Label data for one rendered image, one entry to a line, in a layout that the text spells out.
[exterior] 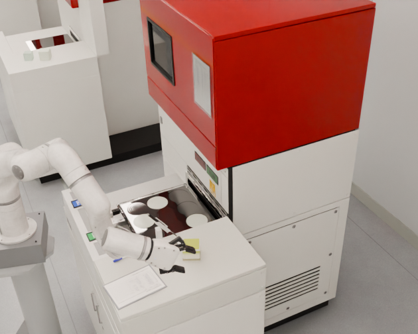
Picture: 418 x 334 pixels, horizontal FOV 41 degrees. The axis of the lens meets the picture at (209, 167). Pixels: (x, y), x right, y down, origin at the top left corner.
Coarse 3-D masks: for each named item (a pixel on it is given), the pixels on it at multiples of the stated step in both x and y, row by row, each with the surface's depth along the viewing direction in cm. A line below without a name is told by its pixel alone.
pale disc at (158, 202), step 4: (148, 200) 273; (152, 200) 273; (156, 200) 273; (160, 200) 273; (164, 200) 273; (148, 204) 271; (152, 204) 271; (156, 204) 271; (160, 204) 271; (164, 204) 270; (152, 208) 268; (156, 208) 268; (160, 208) 268
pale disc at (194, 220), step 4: (192, 216) 263; (196, 216) 262; (200, 216) 262; (204, 216) 262; (188, 220) 260; (192, 220) 260; (196, 220) 260; (200, 220) 260; (204, 220) 260; (188, 224) 258; (192, 224) 258; (196, 224) 258; (200, 224) 258
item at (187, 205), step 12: (168, 192) 278; (180, 192) 278; (132, 204) 271; (144, 204) 271; (168, 204) 270; (180, 204) 270; (192, 204) 270; (132, 216) 264; (156, 216) 263; (168, 216) 263; (180, 216) 263; (144, 228) 257; (168, 228) 256; (180, 228) 256
